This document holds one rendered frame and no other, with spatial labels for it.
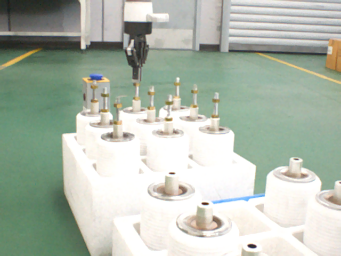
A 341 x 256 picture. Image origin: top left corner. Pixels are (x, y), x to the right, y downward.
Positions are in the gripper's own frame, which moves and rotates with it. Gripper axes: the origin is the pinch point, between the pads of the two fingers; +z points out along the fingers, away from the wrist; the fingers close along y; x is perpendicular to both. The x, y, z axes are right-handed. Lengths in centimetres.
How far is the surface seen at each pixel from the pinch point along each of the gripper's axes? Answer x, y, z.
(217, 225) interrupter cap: 34, 60, 10
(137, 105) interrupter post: 0.7, 0.9, 8.4
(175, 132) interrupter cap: 16.3, 17.3, 9.9
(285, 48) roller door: 17, -516, 30
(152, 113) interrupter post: 8.2, 10.1, 7.9
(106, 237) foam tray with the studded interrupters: 6.8, 34.9, 29.6
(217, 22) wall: -72, -486, -1
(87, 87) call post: -16.9, -4.0, 5.5
